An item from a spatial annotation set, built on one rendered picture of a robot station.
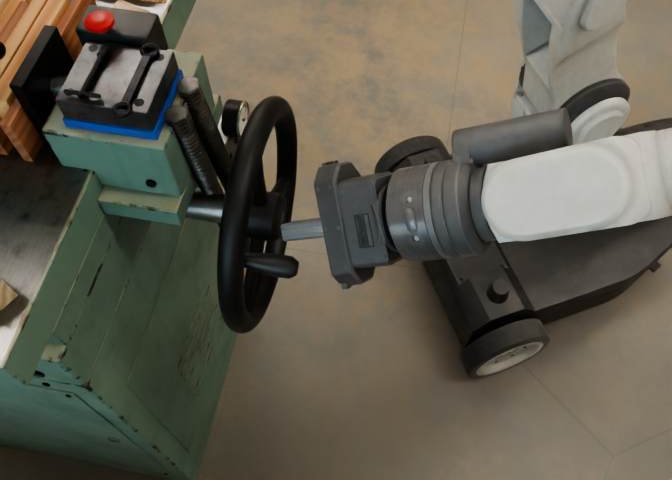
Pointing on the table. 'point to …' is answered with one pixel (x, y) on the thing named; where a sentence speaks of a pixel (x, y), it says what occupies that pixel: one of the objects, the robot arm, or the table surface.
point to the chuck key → (90, 76)
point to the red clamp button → (99, 21)
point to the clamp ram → (42, 76)
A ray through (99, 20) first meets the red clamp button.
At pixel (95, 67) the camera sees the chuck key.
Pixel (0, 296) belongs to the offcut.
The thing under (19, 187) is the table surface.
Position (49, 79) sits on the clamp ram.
